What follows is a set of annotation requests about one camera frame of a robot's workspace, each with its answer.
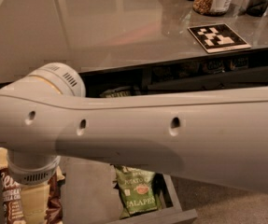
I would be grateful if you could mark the upper right grey drawer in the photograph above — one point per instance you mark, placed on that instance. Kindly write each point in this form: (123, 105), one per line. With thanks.
(252, 77)

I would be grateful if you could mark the open grey top drawer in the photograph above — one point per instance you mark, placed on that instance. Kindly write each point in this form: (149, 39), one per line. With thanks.
(90, 190)

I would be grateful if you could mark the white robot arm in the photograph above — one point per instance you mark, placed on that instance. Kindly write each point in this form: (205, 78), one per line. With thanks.
(217, 137)

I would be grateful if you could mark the rear green Kettle chip bag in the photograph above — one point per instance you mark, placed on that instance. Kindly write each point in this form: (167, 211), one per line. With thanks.
(117, 92)

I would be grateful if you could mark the front green Kettle chip bag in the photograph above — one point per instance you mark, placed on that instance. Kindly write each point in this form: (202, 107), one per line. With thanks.
(137, 190)

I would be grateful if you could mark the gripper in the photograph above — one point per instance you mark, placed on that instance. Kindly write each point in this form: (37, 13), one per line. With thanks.
(34, 173)

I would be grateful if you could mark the black white fiducial marker tile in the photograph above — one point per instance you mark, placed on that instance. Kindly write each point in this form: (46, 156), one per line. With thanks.
(218, 37)

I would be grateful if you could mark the green kettle chip bag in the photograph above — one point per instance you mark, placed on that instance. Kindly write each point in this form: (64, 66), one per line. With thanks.
(117, 92)
(137, 190)

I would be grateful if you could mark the brown Sea Salt chip bag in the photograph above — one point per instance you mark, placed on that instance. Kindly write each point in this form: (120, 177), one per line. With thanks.
(11, 195)

